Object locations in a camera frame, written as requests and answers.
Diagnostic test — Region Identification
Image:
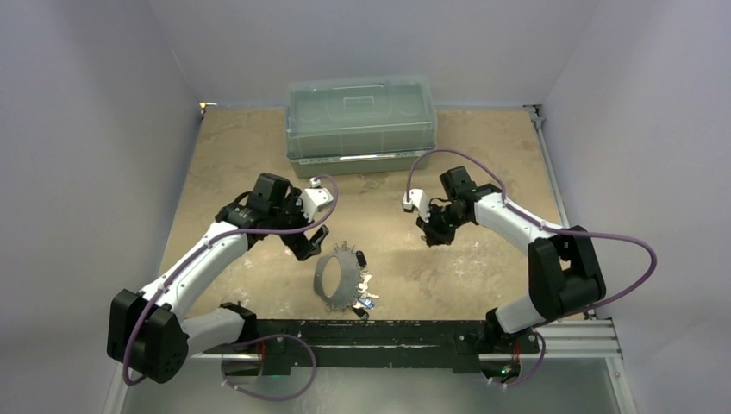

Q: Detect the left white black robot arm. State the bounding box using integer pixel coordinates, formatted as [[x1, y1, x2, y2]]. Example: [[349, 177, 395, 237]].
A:
[[106, 172, 339, 386]]

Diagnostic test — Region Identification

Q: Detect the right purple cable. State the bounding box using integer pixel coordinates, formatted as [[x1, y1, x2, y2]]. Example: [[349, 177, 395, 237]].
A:
[[403, 148, 659, 390]]

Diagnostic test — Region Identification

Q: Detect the right side aluminium rail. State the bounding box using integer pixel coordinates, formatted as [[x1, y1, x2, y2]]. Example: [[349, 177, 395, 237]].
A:
[[522, 104, 569, 226]]

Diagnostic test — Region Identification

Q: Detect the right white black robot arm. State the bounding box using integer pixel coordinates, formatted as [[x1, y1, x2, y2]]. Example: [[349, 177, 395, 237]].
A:
[[402, 166, 606, 351]]

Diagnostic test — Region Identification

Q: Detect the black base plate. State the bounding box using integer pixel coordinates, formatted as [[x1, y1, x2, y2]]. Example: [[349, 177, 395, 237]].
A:
[[202, 318, 541, 376]]

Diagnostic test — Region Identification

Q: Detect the clear plastic storage box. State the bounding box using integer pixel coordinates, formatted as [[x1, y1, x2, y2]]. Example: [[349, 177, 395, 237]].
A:
[[285, 75, 438, 178]]

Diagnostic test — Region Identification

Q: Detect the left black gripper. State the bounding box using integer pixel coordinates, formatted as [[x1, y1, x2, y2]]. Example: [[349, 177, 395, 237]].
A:
[[269, 188, 327, 259]]

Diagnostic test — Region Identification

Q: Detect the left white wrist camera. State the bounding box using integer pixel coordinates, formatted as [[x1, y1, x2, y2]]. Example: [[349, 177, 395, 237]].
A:
[[297, 177, 335, 223]]

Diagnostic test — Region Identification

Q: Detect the aluminium frame rail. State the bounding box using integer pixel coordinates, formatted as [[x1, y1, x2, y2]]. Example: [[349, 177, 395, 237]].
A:
[[103, 319, 636, 413]]

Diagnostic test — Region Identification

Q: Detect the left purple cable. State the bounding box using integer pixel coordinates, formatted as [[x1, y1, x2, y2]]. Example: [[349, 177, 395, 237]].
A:
[[122, 174, 341, 402]]

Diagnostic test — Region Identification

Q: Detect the purple cable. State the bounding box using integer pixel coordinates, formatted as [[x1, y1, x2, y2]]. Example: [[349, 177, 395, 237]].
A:
[[403, 148, 659, 390], [122, 174, 341, 402]]

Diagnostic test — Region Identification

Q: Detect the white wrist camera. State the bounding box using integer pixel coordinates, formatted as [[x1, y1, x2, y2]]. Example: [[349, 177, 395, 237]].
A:
[[297, 177, 335, 223], [402, 188, 430, 223]]

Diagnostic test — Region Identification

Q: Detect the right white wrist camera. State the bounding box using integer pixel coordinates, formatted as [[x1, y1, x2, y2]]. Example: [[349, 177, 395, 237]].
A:
[[402, 188, 430, 223]]

